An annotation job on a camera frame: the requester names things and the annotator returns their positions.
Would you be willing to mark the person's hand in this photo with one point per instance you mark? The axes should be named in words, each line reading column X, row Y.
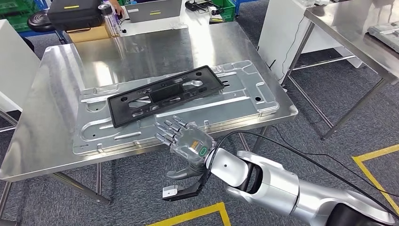
column 117, row 7

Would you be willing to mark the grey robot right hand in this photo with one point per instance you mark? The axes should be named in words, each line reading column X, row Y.
column 193, row 143

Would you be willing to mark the black plastic mounting plate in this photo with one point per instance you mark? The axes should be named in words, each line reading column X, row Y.
column 117, row 109

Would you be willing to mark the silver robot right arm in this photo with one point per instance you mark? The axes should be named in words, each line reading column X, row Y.
column 274, row 184

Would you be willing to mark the stainless steel workbench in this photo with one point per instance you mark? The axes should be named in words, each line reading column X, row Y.
column 140, row 50

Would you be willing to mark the clear plastic bottle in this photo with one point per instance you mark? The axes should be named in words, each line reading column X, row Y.
column 110, row 21

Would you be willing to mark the grey laptop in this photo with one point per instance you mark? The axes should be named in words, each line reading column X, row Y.
column 156, row 7

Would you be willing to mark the brown cardboard box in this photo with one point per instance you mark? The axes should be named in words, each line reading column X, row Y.
column 87, row 35

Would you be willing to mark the stamped sheet metal panel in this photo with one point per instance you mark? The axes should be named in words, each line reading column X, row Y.
column 386, row 34
column 218, row 109

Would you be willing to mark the black hard case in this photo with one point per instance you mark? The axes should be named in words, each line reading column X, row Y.
column 74, row 17

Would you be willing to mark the yellow floor tape square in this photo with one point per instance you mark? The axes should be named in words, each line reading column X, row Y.
column 374, row 153
column 193, row 212

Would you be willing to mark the black round stool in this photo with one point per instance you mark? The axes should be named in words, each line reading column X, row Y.
column 42, row 20

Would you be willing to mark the green plastic crate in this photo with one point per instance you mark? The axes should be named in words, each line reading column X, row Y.
column 15, row 9
column 229, row 9

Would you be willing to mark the white board panel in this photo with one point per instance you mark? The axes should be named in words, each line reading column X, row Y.
column 15, row 62

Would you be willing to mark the white cabinet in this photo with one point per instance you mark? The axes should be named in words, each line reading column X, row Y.
column 280, row 37

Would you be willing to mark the stainless steel table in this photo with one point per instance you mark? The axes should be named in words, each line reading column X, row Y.
column 343, row 28

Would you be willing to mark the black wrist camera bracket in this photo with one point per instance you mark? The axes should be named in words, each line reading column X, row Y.
column 190, row 192

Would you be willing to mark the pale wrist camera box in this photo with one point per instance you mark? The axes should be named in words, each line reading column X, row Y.
column 170, row 191

